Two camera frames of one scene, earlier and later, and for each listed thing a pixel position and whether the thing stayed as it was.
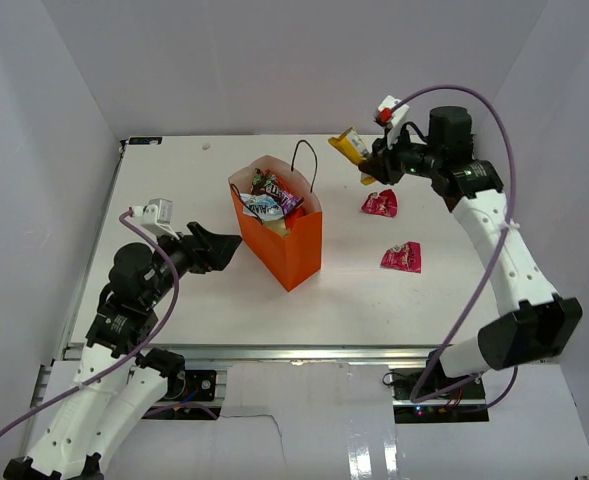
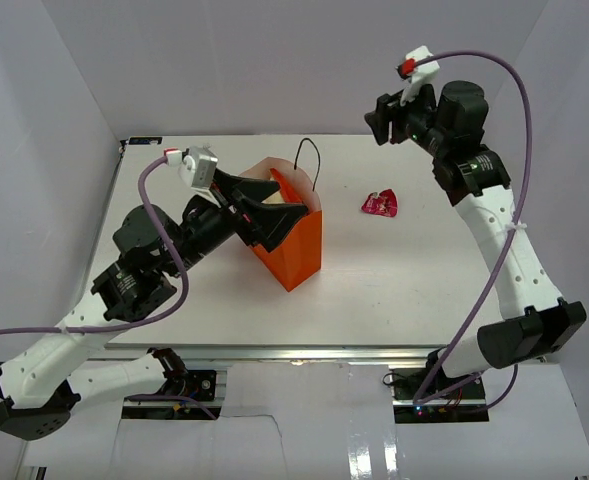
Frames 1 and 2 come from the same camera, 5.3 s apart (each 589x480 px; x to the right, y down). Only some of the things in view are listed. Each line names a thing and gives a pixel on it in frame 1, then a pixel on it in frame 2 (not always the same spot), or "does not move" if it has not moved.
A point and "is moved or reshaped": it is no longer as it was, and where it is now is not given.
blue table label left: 145,141 does not move
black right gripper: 381,164 to 378,122
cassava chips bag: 284,225 is moved or reshaped
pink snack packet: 383,203 does not move
